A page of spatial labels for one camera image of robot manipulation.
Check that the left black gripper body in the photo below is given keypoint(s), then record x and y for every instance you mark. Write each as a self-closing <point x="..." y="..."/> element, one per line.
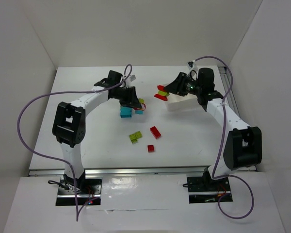
<point x="126" y="94"/>

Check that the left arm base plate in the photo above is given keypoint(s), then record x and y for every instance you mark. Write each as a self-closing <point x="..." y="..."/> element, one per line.
<point x="90" y="193"/>

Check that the red flower oval lego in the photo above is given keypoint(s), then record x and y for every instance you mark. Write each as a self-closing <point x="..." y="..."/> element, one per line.
<point x="143" y="107"/>

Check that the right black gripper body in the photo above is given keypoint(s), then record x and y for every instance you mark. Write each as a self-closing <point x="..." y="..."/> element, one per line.
<point x="180" y="82"/>

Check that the aluminium side rail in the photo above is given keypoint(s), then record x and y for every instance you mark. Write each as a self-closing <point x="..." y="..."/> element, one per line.
<point x="226" y="80"/>

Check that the red thin lego plate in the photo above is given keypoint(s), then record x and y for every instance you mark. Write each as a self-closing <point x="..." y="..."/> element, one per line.
<point x="163" y="98"/>

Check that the red top lego brick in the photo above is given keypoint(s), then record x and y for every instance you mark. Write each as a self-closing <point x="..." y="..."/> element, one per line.
<point x="160" y="87"/>

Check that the aluminium front rail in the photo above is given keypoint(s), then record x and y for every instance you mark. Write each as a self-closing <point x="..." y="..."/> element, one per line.
<point x="95" y="172"/>

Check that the small blue lego brick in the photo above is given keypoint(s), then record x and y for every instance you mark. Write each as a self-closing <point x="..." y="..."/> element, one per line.
<point x="139" y="112"/>

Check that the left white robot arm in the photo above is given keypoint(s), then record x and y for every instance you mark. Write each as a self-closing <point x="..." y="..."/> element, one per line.
<point x="69" y="125"/>

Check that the long red lego brick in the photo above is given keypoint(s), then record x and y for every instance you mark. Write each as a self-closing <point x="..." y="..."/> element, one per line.
<point x="155" y="132"/>

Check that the white divided sorting tray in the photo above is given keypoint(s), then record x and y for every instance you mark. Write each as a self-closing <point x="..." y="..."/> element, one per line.
<point x="176" y="102"/>

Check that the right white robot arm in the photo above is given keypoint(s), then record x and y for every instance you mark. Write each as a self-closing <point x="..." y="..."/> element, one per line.
<point x="241" y="144"/>

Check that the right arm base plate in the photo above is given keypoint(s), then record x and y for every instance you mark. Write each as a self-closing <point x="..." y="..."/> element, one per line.
<point x="202" y="191"/>

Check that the small red lego brick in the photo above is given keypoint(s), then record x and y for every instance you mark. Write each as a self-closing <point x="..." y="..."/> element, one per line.
<point x="150" y="148"/>

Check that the green square lego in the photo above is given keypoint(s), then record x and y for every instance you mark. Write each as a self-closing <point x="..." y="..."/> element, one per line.
<point x="138" y="135"/>
<point x="133" y="138"/>

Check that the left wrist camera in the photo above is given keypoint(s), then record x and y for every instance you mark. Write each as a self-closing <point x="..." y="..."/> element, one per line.
<point x="132" y="78"/>

